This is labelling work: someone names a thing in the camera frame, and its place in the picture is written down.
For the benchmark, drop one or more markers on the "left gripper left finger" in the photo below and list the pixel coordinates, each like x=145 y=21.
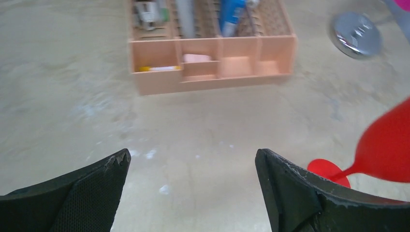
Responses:
x=84 y=200

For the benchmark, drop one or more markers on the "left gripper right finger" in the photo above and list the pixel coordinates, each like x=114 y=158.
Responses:
x=298 y=200

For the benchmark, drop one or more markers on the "red wine glass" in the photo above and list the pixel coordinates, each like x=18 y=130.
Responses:
x=382 y=152

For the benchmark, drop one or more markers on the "pink wine glass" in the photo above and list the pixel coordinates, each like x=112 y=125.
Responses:
x=403 y=4

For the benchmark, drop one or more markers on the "chrome wine glass rack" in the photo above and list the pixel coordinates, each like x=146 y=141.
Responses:
x=356 y=35

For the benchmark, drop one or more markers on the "yellow white pen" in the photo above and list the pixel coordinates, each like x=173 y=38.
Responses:
x=156 y=69

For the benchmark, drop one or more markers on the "pink eraser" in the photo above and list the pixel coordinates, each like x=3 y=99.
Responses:
x=196 y=58

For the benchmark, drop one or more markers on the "peach plastic desk organizer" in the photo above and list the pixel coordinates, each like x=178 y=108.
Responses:
x=170 y=52

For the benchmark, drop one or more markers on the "blue folder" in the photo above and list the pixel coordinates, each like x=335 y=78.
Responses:
x=230 y=13

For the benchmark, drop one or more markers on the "small metal clip item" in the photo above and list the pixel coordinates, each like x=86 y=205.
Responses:
x=150 y=14

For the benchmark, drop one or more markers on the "grey white folder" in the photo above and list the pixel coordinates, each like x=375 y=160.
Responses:
x=185 y=14

